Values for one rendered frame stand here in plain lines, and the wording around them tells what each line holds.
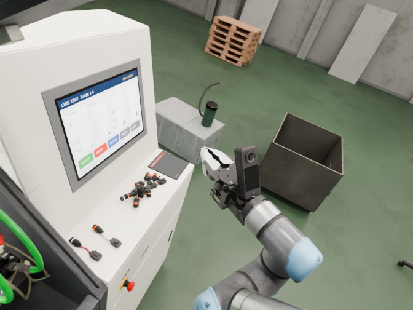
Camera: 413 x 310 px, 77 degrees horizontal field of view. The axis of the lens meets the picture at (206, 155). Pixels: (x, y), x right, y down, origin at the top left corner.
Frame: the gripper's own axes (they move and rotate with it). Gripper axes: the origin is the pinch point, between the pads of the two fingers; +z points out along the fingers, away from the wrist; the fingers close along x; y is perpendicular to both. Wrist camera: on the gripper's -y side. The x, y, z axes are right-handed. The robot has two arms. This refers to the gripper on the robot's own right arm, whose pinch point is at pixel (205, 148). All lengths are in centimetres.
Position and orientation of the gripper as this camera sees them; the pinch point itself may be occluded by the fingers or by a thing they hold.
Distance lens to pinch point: 66.0
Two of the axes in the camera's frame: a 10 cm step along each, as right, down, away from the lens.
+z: -5.6, -6.1, 5.6
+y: -1.5, 7.4, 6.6
